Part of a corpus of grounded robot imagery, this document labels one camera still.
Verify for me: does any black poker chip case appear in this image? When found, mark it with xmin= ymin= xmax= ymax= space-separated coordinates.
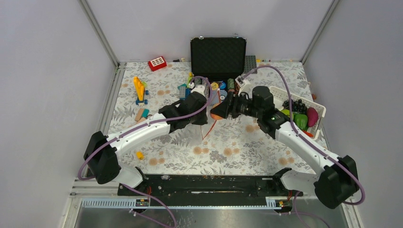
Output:
xmin=190 ymin=36 xmax=248 ymax=105

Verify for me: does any orange peach toy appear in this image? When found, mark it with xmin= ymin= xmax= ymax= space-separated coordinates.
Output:
xmin=210 ymin=114 xmax=223 ymax=121

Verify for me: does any white plastic basket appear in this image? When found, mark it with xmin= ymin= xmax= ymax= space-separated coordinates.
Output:
xmin=269 ymin=86 xmax=326 ymax=140

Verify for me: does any clear zip top bag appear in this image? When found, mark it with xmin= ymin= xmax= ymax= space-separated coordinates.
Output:
xmin=201 ymin=90 xmax=228 ymax=140

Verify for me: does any yellow toy block cart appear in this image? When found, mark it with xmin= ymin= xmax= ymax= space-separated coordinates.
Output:
xmin=133 ymin=77 xmax=149 ymax=106

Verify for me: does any red chili pepper toy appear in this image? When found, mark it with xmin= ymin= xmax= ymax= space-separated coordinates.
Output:
xmin=303 ymin=130 xmax=315 ymax=138

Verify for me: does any purple sweet potato toy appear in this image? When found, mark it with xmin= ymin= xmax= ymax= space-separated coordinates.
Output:
xmin=307 ymin=107 xmax=319 ymax=127

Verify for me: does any small yellow toy piece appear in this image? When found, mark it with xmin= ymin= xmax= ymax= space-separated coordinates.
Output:
xmin=136 ymin=151 xmax=144 ymax=160

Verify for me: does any wooden teal block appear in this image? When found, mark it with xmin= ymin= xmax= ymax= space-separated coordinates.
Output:
xmin=134 ymin=108 xmax=149 ymax=122

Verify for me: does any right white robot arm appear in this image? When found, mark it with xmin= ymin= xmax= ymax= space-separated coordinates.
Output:
xmin=211 ymin=86 xmax=361 ymax=209

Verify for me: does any black mounting base plate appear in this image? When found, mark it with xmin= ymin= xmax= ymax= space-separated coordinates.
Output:
xmin=117 ymin=175 xmax=296 ymax=207

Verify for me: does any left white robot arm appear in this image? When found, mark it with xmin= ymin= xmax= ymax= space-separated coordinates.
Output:
xmin=84 ymin=89 xmax=208 ymax=195

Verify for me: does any grey lego baseplate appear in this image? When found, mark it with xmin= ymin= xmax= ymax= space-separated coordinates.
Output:
xmin=243 ymin=56 xmax=257 ymax=73

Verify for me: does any black grape bunch toy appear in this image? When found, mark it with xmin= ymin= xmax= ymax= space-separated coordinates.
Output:
xmin=282 ymin=99 xmax=308 ymax=114

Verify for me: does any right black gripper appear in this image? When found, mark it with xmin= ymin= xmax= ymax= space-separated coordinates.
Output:
xmin=211 ymin=91 xmax=262 ymax=119

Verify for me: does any red white toy block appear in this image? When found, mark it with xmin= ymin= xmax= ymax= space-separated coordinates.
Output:
xmin=148 ymin=56 xmax=167 ymax=72

